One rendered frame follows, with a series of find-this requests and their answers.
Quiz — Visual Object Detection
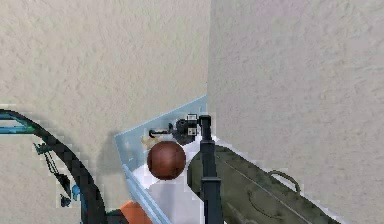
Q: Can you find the olive green duffel bag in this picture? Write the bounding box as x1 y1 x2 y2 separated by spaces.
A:
186 145 341 224

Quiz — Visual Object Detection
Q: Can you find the orange block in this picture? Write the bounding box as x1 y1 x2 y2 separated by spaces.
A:
119 200 155 224

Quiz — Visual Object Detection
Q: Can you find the brown basketball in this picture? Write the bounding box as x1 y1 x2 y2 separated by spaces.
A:
146 140 187 181

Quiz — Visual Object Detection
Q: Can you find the pale blue open box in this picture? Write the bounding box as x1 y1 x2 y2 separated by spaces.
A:
114 94 218 224

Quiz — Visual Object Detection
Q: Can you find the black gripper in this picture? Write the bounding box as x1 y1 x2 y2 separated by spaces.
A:
148 119 197 146

